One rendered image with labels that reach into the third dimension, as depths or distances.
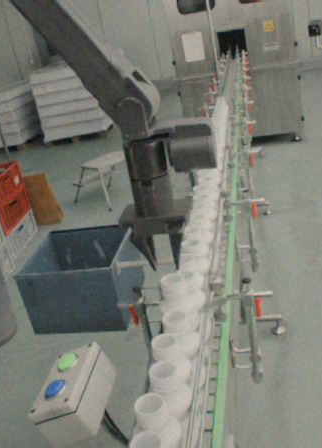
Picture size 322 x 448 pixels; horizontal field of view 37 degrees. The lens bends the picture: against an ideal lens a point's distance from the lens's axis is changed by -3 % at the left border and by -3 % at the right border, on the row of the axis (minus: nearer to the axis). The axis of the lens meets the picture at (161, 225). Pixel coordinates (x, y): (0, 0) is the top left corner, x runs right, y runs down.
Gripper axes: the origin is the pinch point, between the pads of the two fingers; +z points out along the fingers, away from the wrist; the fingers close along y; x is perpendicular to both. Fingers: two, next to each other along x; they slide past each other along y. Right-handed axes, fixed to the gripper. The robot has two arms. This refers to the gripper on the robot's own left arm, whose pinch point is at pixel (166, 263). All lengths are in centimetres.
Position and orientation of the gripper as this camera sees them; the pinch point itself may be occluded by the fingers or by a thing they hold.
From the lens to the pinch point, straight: 75.3
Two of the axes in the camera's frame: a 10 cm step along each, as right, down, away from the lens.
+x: -1.5, 4.2, -8.9
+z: 1.7, 9.0, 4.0
